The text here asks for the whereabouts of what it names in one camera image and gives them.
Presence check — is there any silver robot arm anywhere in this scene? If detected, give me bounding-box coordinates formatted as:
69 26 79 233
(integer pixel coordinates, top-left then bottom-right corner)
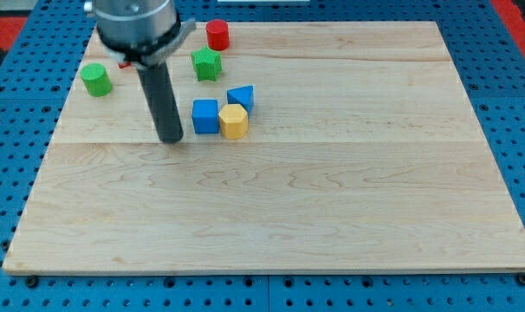
83 0 197 68

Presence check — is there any yellow hexagon block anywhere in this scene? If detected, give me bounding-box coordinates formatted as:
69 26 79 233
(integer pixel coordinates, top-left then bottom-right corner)
218 104 249 140

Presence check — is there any blue triangle block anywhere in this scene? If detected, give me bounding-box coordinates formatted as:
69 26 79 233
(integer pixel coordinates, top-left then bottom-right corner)
226 85 255 114

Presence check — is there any blue cube block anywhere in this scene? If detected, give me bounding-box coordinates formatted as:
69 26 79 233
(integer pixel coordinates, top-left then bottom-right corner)
191 99 219 134

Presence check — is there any wooden board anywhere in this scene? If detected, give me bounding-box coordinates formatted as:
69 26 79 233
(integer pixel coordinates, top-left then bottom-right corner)
3 22 525 276

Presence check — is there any green star block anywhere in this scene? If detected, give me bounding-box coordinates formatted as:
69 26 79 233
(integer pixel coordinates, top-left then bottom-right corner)
191 46 222 81

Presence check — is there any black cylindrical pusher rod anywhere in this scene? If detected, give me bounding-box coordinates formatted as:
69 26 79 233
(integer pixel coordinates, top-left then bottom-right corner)
138 62 184 144

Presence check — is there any red cylinder block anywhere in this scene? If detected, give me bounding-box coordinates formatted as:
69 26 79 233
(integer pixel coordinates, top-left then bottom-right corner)
205 19 230 51

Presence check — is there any small red block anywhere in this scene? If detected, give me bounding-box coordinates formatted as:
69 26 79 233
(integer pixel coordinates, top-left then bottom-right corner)
118 62 132 68

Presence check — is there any green cylinder block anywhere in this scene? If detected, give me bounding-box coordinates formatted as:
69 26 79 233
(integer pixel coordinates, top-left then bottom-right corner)
80 63 113 97

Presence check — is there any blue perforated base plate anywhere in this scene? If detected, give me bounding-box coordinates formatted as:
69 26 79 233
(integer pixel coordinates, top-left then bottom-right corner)
0 1 525 311

